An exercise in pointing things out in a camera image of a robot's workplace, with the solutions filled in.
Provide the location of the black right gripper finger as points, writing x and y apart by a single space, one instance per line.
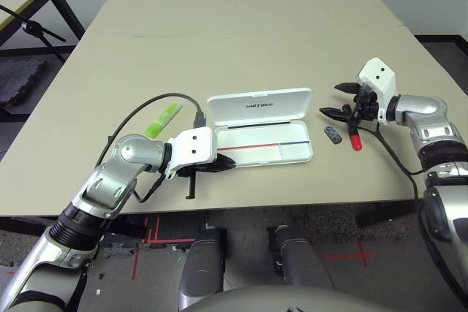
336 113
348 88

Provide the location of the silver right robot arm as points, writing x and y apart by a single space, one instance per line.
420 105

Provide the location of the black tripod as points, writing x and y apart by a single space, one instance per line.
32 27

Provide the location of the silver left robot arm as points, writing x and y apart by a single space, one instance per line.
124 151

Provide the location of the green highlighter marker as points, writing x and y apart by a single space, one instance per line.
162 118

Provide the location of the grey robot leg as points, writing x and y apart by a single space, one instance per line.
203 264
300 261

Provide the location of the grey right robot leg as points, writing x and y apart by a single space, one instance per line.
300 261

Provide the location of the white plastic pencil case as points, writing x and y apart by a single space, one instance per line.
256 107

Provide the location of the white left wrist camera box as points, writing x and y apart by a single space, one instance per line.
192 145

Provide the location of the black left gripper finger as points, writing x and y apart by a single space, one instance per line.
217 168
225 160

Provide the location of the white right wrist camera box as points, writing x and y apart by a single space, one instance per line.
378 78

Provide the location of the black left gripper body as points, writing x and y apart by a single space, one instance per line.
191 186

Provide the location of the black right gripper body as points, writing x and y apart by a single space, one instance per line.
365 105

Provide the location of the grey robot torso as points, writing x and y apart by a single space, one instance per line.
285 301

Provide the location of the black table base frame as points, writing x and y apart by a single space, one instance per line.
384 215

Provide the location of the red and black marker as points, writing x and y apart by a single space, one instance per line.
355 142

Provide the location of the grey left robot leg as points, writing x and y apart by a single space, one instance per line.
203 264

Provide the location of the black foam mat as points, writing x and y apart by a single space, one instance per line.
18 78

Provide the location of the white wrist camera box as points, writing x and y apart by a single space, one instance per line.
378 78
192 145

